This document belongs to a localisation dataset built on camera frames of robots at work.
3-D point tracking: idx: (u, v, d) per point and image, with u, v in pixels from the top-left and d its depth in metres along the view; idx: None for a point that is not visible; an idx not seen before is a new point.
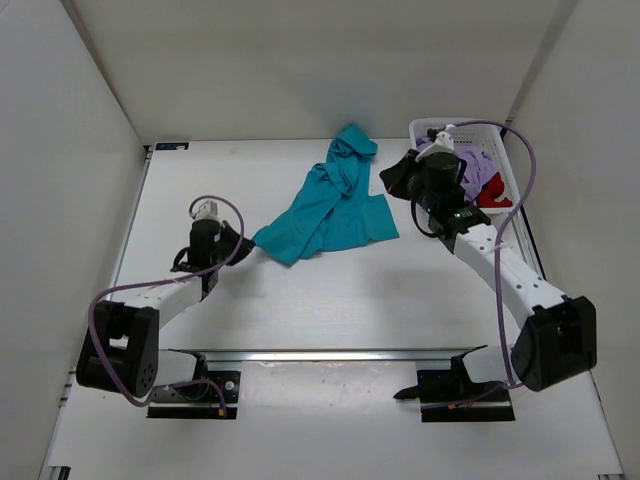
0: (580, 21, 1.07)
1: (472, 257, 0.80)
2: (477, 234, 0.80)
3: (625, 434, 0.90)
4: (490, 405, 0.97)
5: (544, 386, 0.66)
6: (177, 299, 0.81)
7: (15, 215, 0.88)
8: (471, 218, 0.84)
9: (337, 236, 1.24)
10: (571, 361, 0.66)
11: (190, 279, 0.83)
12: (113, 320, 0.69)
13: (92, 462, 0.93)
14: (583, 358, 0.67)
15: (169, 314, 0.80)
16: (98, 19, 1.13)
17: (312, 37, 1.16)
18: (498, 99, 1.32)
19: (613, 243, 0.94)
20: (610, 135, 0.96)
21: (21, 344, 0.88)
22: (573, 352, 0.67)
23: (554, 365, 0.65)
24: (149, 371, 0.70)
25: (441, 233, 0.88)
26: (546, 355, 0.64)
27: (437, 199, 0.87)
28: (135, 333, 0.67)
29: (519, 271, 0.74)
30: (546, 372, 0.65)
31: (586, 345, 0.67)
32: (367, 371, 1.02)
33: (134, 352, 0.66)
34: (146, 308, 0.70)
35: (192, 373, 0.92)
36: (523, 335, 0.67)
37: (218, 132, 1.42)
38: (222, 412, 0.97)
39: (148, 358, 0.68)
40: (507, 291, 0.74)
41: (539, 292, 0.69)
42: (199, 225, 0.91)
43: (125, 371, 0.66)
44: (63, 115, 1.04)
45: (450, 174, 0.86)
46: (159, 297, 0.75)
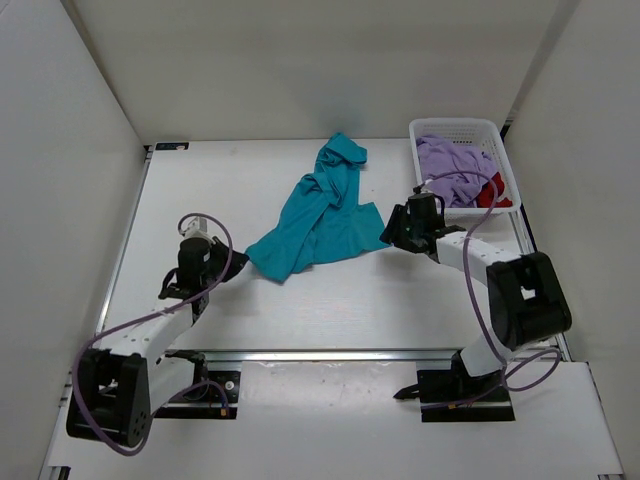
0: (581, 21, 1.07)
1: (454, 257, 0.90)
2: (452, 237, 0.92)
3: (625, 434, 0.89)
4: (490, 405, 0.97)
5: (520, 331, 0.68)
6: (167, 334, 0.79)
7: (15, 216, 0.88)
8: (449, 230, 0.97)
9: (329, 247, 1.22)
10: (542, 313, 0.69)
11: (179, 308, 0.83)
12: (100, 369, 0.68)
13: (92, 462, 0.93)
14: (557, 312, 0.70)
15: (161, 348, 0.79)
16: (98, 19, 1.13)
17: (312, 37, 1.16)
18: (498, 99, 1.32)
19: (612, 243, 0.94)
20: (610, 135, 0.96)
21: (21, 344, 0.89)
22: (543, 303, 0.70)
23: (521, 308, 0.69)
24: (141, 420, 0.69)
25: (427, 247, 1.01)
26: (510, 300, 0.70)
27: (421, 222, 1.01)
28: (123, 384, 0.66)
29: (484, 247, 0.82)
30: (516, 318, 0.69)
31: (553, 297, 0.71)
32: (367, 371, 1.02)
33: (122, 403, 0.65)
34: (133, 356, 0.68)
35: (190, 378, 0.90)
36: (491, 291, 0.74)
37: (218, 132, 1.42)
38: (225, 412, 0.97)
39: (137, 409, 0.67)
40: (478, 267, 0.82)
41: (499, 256, 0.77)
42: (187, 246, 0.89)
43: (114, 422, 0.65)
44: (64, 116, 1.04)
45: (428, 203, 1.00)
46: (147, 338, 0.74)
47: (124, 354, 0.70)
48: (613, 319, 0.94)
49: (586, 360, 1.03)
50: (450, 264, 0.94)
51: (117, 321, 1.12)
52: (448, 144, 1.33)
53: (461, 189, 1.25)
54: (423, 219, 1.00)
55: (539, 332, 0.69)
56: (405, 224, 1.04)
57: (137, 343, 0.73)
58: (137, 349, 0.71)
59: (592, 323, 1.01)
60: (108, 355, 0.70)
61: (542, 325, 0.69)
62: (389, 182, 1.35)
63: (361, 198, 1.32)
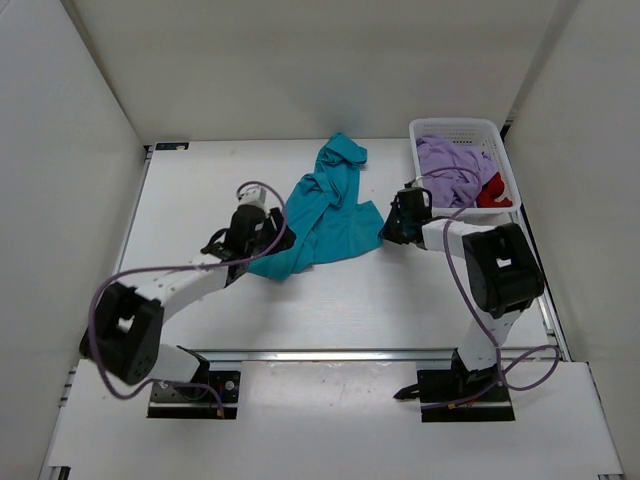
0: (581, 21, 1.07)
1: (437, 239, 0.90)
2: (436, 222, 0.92)
3: (626, 434, 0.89)
4: (489, 405, 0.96)
5: (493, 294, 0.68)
6: (195, 289, 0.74)
7: (15, 216, 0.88)
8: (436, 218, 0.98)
9: (329, 247, 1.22)
10: (515, 275, 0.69)
11: (214, 268, 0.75)
12: (122, 300, 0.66)
13: (92, 463, 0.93)
14: (529, 275, 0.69)
15: (185, 299, 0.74)
16: (98, 19, 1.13)
17: (312, 37, 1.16)
18: (498, 99, 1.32)
19: (613, 244, 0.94)
20: (611, 135, 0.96)
21: (21, 344, 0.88)
22: (516, 269, 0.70)
23: (495, 272, 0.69)
24: (144, 363, 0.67)
25: (415, 238, 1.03)
26: (482, 259, 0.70)
27: (409, 213, 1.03)
28: (136, 323, 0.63)
29: (463, 225, 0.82)
30: (489, 279, 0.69)
31: (525, 261, 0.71)
32: (367, 372, 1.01)
33: (131, 341, 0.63)
34: (153, 303, 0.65)
35: (191, 375, 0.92)
36: (466, 257, 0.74)
37: (219, 132, 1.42)
38: (221, 413, 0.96)
39: (141, 354, 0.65)
40: (456, 244, 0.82)
41: (476, 228, 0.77)
42: (244, 208, 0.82)
43: (116, 357, 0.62)
44: (63, 116, 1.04)
45: (416, 197, 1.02)
46: (173, 287, 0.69)
47: (145, 295, 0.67)
48: (613, 320, 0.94)
49: (586, 360, 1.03)
50: (436, 250, 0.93)
51: None
52: (448, 143, 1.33)
53: (461, 189, 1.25)
54: (410, 210, 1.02)
55: (514, 294, 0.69)
56: (395, 218, 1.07)
57: (162, 289, 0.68)
58: (159, 295, 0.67)
59: (592, 323, 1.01)
60: (132, 291, 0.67)
61: (515, 286, 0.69)
62: (389, 181, 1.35)
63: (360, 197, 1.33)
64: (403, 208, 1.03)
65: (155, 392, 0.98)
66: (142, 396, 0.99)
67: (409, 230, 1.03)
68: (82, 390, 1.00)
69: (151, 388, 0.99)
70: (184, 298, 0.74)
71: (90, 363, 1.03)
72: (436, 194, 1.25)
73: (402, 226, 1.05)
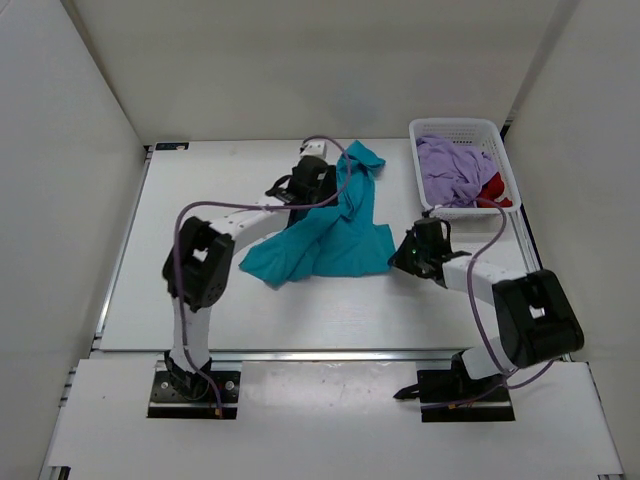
0: (581, 21, 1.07)
1: (461, 280, 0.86)
2: (457, 259, 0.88)
3: (626, 434, 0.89)
4: (490, 405, 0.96)
5: (530, 351, 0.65)
6: (259, 228, 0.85)
7: (15, 216, 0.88)
8: (456, 253, 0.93)
9: (332, 261, 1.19)
10: (552, 331, 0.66)
11: (277, 211, 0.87)
12: (198, 234, 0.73)
13: (92, 462, 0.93)
14: (567, 329, 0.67)
15: (250, 237, 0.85)
16: (97, 19, 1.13)
17: (312, 36, 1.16)
18: (498, 99, 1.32)
19: (612, 244, 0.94)
20: (610, 135, 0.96)
21: (21, 344, 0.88)
22: (553, 322, 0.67)
23: (531, 327, 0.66)
24: (217, 289, 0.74)
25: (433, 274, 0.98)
26: (519, 316, 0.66)
27: (428, 247, 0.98)
28: (212, 253, 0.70)
29: (490, 267, 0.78)
30: (525, 334, 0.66)
31: (563, 313, 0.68)
32: (367, 372, 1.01)
33: (207, 268, 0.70)
34: (225, 235, 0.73)
35: (203, 364, 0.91)
36: (497, 307, 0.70)
37: (219, 132, 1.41)
38: (219, 412, 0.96)
39: (215, 280, 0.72)
40: (483, 288, 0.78)
41: (506, 274, 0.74)
42: (303, 165, 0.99)
43: (195, 283, 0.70)
44: (63, 116, 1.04)
45: (433, 229, 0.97)
46: (242, 225, 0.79)
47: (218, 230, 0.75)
48: (613, 320, 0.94)
49: (586, 360, 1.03)
50: (456, 288, 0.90)
51: (117, 321, 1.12)
52: (448, 143, 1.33)
53: (461, 189, 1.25)
54: (429, 243, 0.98)
55: (551, 349, 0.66)
56: (412, 248, 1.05)
57: (233, 226, 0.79)
58: (230, 230, 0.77)
59: (592, 323, 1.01)
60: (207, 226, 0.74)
61: (553, 343, 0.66)
62: (389, 182, 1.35)
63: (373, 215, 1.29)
64: (422, 242, 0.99)
65: (155, 392, 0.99)
66: (142, 396, 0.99)
67: (429, 267, 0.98)
68: (81, 390, 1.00)
69: (151, 388, 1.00)
70: (249, 235, 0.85)
71: (90, 363, 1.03)
72: (436, 194, 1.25)
73: (422, 259, 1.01)
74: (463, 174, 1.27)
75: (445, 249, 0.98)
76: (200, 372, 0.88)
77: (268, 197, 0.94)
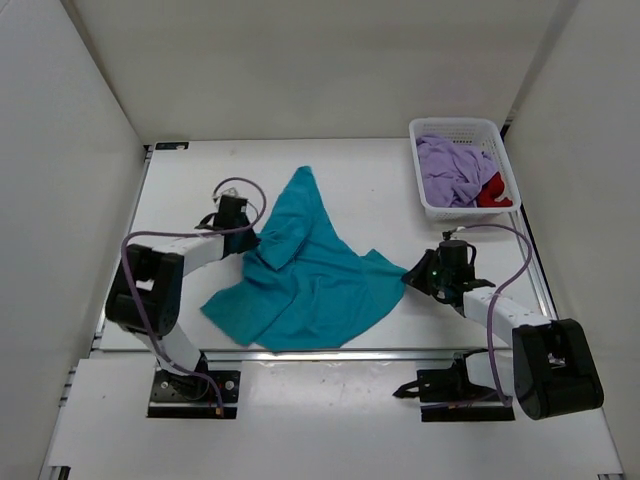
0: (581, 21, 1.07)
1: (482, 313, 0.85)
2: (480, 291, 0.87)
3: (626, 434, 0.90)
4: (490, 405, 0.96)
5: (542, 406, 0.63)
6: (200, 253, 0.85)
7: (15, 216, 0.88)
8: (478, 283, 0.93)
9: (337, 300, 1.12)
10: (569, 387, 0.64)
11: (213, 236, 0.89)
12: (140, 260, 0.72)
13: (92, 462, 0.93)
14: (586, 386, 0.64)
15: (194, 264, 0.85)
16: (97, 18, 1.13)
17: (312, 36, 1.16)
18: (498, 99, 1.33)
19: (613, 244, 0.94)
20: (610, 135, 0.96)
21: (21, 345, 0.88)
22: (571, 376, 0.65)
23: (547, 381, 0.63)
24: (170, 314, 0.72)
25: (454, 300, 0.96)
26: (536, 366, 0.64)
27: (451, 270, 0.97)
28: (161, 276, 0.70)
29: (513, 306, 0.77)
30: (541, 385, 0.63)
31: (584, 369, 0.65)
32: (367, 371, 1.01)
33: (160, 289, 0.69)
34: (172, 254, 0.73)
35: (195, 365, 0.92)
36: (515, 352, 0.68)
37: (219, 131, 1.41)
38: (220, 412, 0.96)
39: (171, 300, 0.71)
40: (502, 325, 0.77)
41: (529, 317, 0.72)
42: (225, 200, 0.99)
43: (150, 307, 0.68)
44: (63, 115, 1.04)
45: (459, 252, 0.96)
46: (185, 246, 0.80)
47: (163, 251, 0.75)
48: (613, 319, 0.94)
49: None
50: (475, 318, 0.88)
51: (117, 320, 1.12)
52: (448, 143, 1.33)
53: (460, 189, 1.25)
54: (453, 266, 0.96)
55: (566, 405, 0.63)
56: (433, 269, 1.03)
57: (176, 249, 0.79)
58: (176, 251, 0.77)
59: (592, 323, 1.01)
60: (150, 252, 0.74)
61: (569, 399, 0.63)
62: (390, 181, 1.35)
63: (373, 218, 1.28)
64: (445, 264, 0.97)
65: (155, 392, 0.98)
66: (142, 396, 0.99)
67: (449, 293, 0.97)
68: (82, 389, 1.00)
69: (151, 388, 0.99)
70: (192, 263, 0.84)
71: (90, 363, 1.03)
72: (436, 194, 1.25)
73: (441, 283, 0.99)
74: (464, 174, 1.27)
75: (469, 279, 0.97)
76: (195, 375, 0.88)
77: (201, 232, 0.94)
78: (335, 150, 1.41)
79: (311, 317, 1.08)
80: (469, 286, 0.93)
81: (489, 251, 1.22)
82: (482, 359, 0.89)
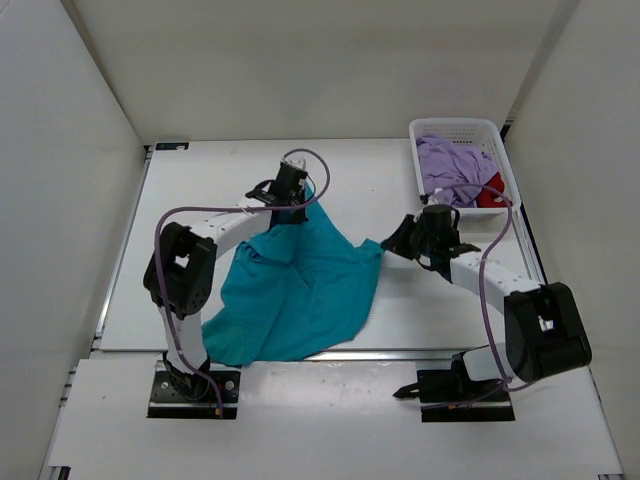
0: (581, 22, 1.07)
1: (468, 279, 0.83)
2: (466, 257, 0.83)
3: (627, 435, 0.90)
4: (491, 406, 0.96)
5: (536, 373, 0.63)
6: (240, 231, 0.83)
7: (15, 216, 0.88)
8: (464, 248, 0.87)
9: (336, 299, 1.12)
10: (560, 349, 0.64)
11: (259, 212, 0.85)
12: (178, 241, 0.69)
13: (92, 462, 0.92)
14: (575, 346, 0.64)
15: (234, 240, 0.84)
16: (98, 18, 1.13)
17: (312, 37, 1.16)
18: (498, 100, 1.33)
19: (613, 243, 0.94)
20: (610, 135, 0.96)
21: (20, 345, 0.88)
22: (562, 340, 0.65)
23: (539, 347, 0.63)
24: (202, 296, 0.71)
25: (439, 266, 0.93)
26: (529, 332, 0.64)
27: (436, 237, 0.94)
28: (194, 260, 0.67)
29: (502, 271, 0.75)
30: (532, 351, 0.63)
31: (573, 331, 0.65)
32: (367, 372, 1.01)
33: (189, 277, 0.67)
34: (207, 240, 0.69)
35: (200, 364, 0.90)
36: (506, 320, 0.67)
37: (220, 131, 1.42)
38: (219, 412, 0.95)
39: (200, 287, 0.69)
40: (493, 292, 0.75)
41: (519, 281, 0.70)
42: (284, 172, 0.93)
43: (178, 290, 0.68)
44: (63, 114, 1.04)
45: (443, 218, 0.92)
46: (223, 228, 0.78)
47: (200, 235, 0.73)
48: (614, 320, 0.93)
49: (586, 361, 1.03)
50: (463, 284, 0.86)
51: (117, 321, 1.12)
52: (448, 143, 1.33)
53: (461, 189, 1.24)
54: (437, 232, 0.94)
55: (558, 366, 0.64)
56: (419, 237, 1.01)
57: (214, 230, 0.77)
58: (210, 235, 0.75)
59: (593, 323, 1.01)
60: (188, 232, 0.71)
61: (560, 362, 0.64)
62: (390, 182, 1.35)
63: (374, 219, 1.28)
64: (430, 231, 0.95)
65: (156, 392, 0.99)
66: (142, 397, 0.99)
67: (434, 260, 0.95)
68: (81, 390, 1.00)
69: (151, 388, 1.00)
70: (231, 240, 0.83)
71: (89, 363, 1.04)
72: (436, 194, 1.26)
73: (427, 250, 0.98)
74: (464, 174, 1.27)
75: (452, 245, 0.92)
76: (200, 373, 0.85)
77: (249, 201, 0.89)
78: (335, 150, 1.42)
79: (313, 320, 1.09)
80: (448, 258, 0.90)
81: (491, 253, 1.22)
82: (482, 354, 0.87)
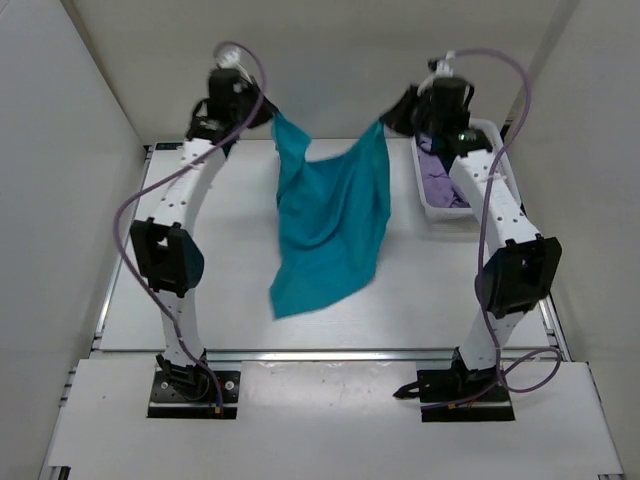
0: (580, 22, 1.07)
1: (467, 185, 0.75)
2: (474, 161, 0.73)
3: (626, 435, 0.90)
4: (490, 406, 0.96)
5: (496, 307, 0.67)
6: (201, 187, 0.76)
7: (16, 216, 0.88)
8: (475, 146, 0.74)
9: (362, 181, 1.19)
10: (525, 292, 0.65)
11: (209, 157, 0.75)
12: (149, 234, 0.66)
13: (91, 462, 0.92)
14: (539, 292, 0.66)
15: (199, 201, 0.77)
16: (98, 18, 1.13)
17: (311, 37, 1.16)
18: (498, 100, 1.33)
19: (613, 242, 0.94)
20: (610, 135, 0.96)
21: (21, 345, 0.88)
22: (529, 285, 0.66)
23: (507, 291, 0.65)
24: (196, 266, 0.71)
25: (440, 152, 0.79)
26: (505, 279, 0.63)
27: (443, 114, 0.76)
28: (174, 251, 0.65)
29: (503, 203, 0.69)
30: (498, 293, 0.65)
31: (545, 281, 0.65)
32: (367, 372, 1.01)
33: (178, 264, 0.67)
34: (177, 228, 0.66)
35: (199, 356, 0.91)
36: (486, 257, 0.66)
37: None
38: (219, 412, 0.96)
39: (192, 263, 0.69)
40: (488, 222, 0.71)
41: (515, 227, 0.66)
42: (215, 85, 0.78)
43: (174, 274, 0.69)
44: (63, 114, 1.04)
45: (456, 93, 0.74)
46: (184, 202, 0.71)
47: (165, 224, 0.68)
48: (614, 319, 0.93)
49: (586, 361, 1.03)
50: (458, 181, 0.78)
51: (117, 321, 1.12)
52: None
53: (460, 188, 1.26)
54: (445, 112, 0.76)
55: (517, 303, 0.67)
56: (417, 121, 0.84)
57: (175, 207, 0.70)
58: (177, 218, 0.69)
59: (592, 323, 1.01)
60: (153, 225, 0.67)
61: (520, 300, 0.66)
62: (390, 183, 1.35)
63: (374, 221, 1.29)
64: (437, 108, 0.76)
65: (156, 392, 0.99)
66: (143, 397, 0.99)
67: (435, 140, 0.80)
68: (81, 390, 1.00)
69: (151, 388, 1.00)
70: (196, 201, 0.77)
71: (90, 363, 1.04)
72: (436, 193, 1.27)
73: (429, 131, 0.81)
74: None
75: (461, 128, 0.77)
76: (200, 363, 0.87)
77: (193, 141, 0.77)
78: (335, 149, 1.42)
79: (356, 207, 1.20)
80: (461, 151, 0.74)
81: None
82: (475, 341, 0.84)
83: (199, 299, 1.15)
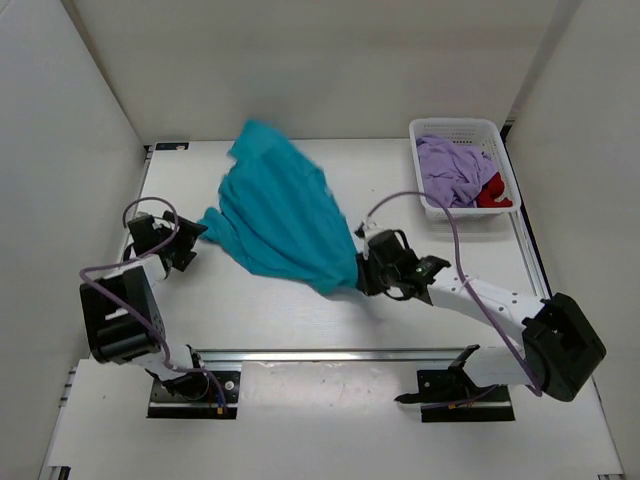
0: (582, 21, 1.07)
1: (453, 302, 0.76)
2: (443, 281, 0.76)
3: (627, 436, 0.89)
4: (491, 406, 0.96)
5: (571, 392, 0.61)
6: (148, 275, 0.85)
7: (16, 216, 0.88)
8: (431, 265, 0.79)
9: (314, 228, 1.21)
10: (581, 359, 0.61)
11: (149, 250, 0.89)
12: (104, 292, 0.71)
13: (92, 462, 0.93)
14: (593, 351, 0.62)
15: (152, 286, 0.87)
16: (97, 18, 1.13)
17: (312, 37, 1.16)
18: (499, 100, 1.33)
19: (613, 243, 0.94)
20: (611, 135, 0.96)
21: (20, 345, 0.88)
22: (579, 349, 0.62)
23: (569, 367, 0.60)
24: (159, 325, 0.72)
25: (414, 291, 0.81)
26: (557, 358, 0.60)
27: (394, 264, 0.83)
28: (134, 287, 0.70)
29: (493, 290, 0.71)
30: (569, 381, 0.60)
31: (588, 336, 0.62)
32: (367, 372, 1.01)
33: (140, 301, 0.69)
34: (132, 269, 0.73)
35: (191, 362, 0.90)
36: (528, 354, 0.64)
37: (220, 132, 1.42)
38: (223, 411, 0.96)
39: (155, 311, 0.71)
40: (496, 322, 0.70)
41: (519, 304, 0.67)
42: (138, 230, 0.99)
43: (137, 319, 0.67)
44: (63, 115, 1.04)
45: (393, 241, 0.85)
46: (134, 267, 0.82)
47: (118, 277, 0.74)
48: (614, 319, 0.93)
49: None
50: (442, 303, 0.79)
51: None
52: (448, 143, 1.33)
53: (461, 189, 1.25)
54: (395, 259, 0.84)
55: (584, 374, 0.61)
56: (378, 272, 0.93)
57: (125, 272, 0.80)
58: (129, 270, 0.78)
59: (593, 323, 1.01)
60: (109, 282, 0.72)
61: (585, 369, 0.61)
62: (390, 183, 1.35)
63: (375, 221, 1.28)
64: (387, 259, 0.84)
65: (156, 392, 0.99)
66: (142, 397, 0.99)
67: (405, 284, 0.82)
68: (81, 390, 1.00)
69: (151, 388, 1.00)
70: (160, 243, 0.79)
71: (89, 363, 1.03)
72: (436, 193, 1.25)
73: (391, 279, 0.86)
74: (463, 174, 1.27)
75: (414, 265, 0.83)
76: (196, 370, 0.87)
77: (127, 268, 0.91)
78: (335, 150, 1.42)
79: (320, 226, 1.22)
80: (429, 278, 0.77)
81: (494, 252, 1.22)
82: (479, 360, 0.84)
83: (199, 299, 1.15)
